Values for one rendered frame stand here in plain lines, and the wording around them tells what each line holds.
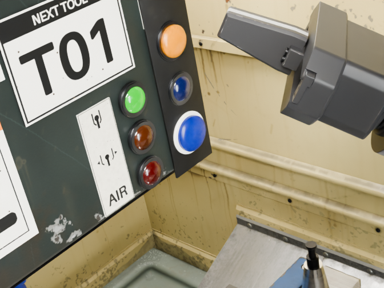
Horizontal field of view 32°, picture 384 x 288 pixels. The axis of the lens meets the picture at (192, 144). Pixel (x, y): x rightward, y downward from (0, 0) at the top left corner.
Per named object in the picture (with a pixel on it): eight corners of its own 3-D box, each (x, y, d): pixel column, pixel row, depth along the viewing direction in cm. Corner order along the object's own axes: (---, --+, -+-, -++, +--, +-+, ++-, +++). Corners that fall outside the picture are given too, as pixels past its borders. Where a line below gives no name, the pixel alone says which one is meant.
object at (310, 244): (310, 259, 92) (308, 239, 91) (321, 262, 92) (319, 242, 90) (304, 266, 91) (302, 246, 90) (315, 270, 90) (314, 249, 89)
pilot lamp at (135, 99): (150, 107, 50) (144, 80, 48) (129, 120, 48) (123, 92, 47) (144, 106, 50) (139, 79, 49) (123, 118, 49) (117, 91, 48)
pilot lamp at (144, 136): (158, 143, 51) (152, 119, 50) (138, 157, 50) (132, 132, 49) (153, 142, 51) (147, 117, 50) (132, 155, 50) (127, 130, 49)
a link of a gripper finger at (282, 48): (231, 1, 47) (311, 35, 47) (215, 39, 49) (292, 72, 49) (227, 8, 46) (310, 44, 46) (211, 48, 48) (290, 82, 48)
